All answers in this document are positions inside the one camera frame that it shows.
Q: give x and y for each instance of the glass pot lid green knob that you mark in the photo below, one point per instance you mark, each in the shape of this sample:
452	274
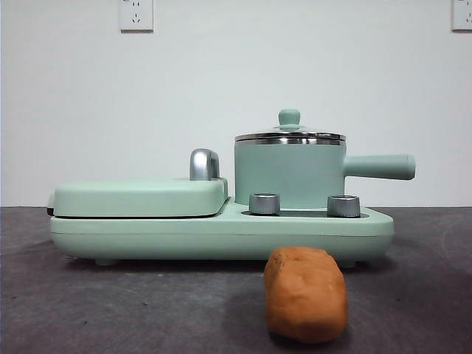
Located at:
290	116

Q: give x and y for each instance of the brown potato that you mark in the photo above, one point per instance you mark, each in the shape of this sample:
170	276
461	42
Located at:
306	295

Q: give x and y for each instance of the mint green grill lid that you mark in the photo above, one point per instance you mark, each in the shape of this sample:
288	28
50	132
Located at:
132	195

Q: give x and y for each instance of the silver control knob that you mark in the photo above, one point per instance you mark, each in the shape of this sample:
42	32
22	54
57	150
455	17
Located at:
343	205
264	203

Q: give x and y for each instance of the mint green breakfast maker base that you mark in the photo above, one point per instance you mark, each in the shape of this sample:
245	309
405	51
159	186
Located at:
147	236

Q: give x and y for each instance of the white wall socket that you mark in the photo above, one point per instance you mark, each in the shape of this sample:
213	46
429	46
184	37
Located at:
136	16
462	14

